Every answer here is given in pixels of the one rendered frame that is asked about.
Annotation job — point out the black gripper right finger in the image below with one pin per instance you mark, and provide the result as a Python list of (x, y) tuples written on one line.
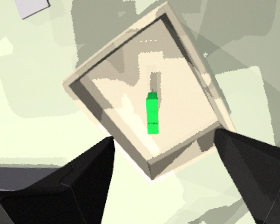
[(254, 166)]

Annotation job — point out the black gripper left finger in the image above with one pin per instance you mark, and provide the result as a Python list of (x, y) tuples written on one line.
[(74, 194)]

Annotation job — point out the beige square tray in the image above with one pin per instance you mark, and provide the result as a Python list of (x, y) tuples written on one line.
[(111, 89)]

